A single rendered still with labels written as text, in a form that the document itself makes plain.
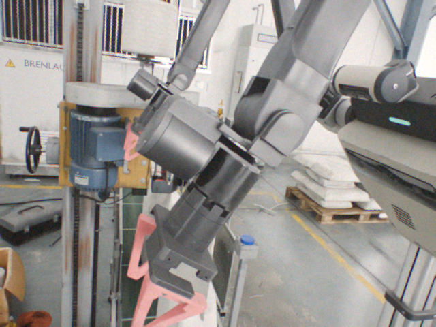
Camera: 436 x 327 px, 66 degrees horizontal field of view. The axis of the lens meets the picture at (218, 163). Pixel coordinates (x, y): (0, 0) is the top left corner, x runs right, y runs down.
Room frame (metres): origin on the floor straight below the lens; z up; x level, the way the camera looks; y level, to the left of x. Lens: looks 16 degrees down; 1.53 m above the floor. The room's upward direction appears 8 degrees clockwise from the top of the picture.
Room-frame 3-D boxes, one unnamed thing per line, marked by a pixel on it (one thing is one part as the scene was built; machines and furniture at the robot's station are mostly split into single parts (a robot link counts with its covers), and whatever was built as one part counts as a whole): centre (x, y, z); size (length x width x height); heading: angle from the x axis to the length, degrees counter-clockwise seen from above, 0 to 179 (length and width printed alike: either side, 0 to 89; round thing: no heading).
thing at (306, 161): (4.11, -1.30, 0.56); 0.66 x 0.43 x 0.15; 105
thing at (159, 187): (1.27, 0.22, 1.04); 0.08 x 0.06 x 0.05; 108
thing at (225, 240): (1.93, 0.02, 0.54); 1.05 x 0.02 x 0.41; 18
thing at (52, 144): (1.21, 0.62, 1.14); 0.11 x 0.06 x 0.11; 18
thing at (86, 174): (1.05, 0.41, 1.21); 0.15 x 0.15 x 0.25
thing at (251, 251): (1.26, -0.17, 0.81); 0.08 x 0.08 x 0.06; 18
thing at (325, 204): (3.89, -1.33, 0.20); 0.66 x 0.44 x 0.12; 18
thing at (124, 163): (1.14, 0.35, 1.23); 0.28 x 0.07 x 0.16; 18
